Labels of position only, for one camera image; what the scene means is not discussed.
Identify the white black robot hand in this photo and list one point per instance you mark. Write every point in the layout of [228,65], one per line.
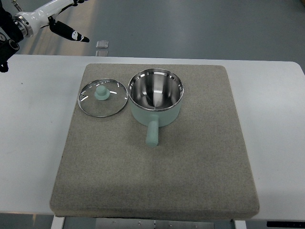
[45,16]

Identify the glass lid with green knob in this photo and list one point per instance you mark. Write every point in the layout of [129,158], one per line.
[103,98]

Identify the small clear floor plate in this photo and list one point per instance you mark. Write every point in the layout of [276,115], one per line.
[102,44]

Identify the mint green saucepan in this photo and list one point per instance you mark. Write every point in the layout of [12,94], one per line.
[156,97]

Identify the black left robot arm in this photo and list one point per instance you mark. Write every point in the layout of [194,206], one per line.
[9,43]

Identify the beige fabric mat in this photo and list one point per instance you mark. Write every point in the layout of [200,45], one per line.
[199,169]

